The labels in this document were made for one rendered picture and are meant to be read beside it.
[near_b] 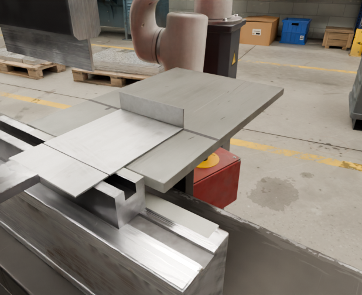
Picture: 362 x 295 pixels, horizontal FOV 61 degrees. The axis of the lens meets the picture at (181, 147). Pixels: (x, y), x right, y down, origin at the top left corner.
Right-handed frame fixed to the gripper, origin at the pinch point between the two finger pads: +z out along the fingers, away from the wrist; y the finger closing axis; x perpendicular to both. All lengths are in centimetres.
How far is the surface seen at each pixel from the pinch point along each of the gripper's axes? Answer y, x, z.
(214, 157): 0.9, -11.0, -3.2
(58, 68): 101, 355, 62
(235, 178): 4.3, -15.1, 1.5
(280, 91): -8.9, -29.1, -24.2
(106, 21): 274, 543, 23
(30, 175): -40, -29, -22
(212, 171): -3.1, -14.5, -2.8
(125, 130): -30.6, -26.2, -22.7
